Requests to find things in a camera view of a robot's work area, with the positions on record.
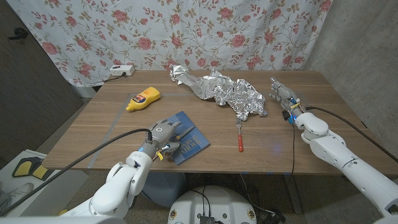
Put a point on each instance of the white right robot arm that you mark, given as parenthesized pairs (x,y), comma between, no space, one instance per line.
(348,158)

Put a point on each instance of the blue notebook with gold lettering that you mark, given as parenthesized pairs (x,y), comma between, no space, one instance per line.
(194,144)

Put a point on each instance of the black device on floor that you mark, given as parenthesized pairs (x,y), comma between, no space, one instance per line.
(273,217)

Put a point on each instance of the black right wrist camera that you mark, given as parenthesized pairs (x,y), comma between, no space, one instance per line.
(286,115)

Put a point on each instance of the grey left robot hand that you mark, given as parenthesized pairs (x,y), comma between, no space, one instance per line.
(161,133)

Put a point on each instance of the blue-grey stool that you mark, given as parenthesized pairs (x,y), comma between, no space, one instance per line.
(164,189)

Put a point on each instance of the floral backdrop cloth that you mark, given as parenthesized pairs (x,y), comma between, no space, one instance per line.
(186,31)

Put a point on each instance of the white floor board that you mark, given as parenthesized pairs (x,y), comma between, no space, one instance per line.
(62,186)

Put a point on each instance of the white power strip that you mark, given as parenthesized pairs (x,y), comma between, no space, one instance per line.
(121,70)

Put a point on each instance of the yellow mustard bottle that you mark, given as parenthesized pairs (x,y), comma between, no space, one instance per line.
(143,99)

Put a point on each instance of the aluminum foil sheet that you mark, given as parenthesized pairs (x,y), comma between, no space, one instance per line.
(230,93)

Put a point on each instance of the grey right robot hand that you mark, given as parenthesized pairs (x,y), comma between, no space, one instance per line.
(286,93)

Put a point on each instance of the grey table leg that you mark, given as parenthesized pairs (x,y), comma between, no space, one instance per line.
(292,194)

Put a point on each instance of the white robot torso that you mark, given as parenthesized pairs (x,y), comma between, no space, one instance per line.
(211,202)

